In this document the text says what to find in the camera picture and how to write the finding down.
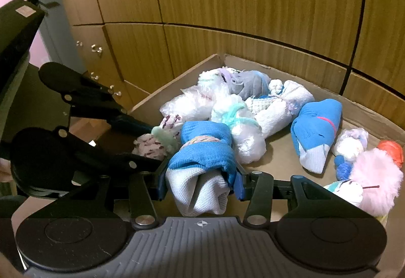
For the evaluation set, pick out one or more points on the blue white sock bundle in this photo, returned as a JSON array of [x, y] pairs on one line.
[[202, 151]]

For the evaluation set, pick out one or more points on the pink fluffy sock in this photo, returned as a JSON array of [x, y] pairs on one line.
[[376, 180]]

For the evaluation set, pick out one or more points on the grey sock bundle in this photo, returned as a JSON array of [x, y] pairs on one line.
[[245, 83]]

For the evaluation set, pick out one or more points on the small blue pompom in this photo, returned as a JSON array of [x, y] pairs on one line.
[[343, 168]]

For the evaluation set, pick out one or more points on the white bundle teal yarn tie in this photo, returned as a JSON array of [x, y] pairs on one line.
[[235, 126]]

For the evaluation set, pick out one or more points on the white knit sock bundle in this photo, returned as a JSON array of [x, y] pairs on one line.
[[278, 110]]

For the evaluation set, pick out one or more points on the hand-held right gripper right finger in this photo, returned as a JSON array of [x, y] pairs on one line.
[[239, 187]]

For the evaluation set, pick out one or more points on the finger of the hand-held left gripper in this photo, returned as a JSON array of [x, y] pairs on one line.
[[133, 126], [142, 162]]

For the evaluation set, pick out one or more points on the grey door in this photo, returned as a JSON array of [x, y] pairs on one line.
[[53, 28]]

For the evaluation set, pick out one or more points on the orange ball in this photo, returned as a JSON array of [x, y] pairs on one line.
[[392, 151]]

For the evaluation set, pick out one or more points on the small white sock bundle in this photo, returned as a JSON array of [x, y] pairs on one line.
[[349, 145]]

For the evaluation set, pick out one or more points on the white translucent bundle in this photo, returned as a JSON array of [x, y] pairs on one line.
[[182, 104]]

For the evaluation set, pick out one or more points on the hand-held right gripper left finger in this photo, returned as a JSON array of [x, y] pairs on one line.
[[160, 181]]

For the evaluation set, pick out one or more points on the cardboard box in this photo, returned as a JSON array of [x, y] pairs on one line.
[[284, 154]]

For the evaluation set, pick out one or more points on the blue sock bundle pink band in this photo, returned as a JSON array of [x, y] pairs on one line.
[[316, 113]]

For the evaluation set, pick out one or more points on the white fuzzy lilac bundle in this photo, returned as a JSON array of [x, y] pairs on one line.
[[210, 78]]

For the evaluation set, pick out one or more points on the white teal sock bundle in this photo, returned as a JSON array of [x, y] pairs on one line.
[[346, 192]]

